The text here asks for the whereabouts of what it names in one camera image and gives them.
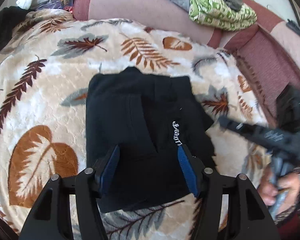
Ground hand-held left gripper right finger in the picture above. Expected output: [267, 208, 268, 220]
[177, 145, 280, 240]

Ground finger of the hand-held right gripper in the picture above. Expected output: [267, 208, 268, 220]
[218, 117, 274, 148]
[277, 84, 300, 132]

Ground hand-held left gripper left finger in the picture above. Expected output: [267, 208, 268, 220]
[19, 145, 121, 240]

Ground black pants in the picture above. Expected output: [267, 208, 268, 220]
[85, 66, 217, 214]

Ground person's right hand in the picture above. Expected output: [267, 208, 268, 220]
[261, 167, 300, 206]

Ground person's patterned clothing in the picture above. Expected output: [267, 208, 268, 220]
[275, 200, 300, 233]

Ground dark flat object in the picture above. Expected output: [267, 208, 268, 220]
[286, 19, 300, 38]

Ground leaf print fleece blanket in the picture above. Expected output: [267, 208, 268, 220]
[0, 10, 278, 240]

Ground green patterned quilt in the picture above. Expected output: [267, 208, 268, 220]
[187, 0, 258, 32]

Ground pink maroon sofa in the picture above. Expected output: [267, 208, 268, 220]
[72, 0, 300, 133]

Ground colourful small packets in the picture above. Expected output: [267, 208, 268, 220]
[39, 0, 75, 12]

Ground black jacket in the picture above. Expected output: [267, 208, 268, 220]
[0, 6, 33, 61]

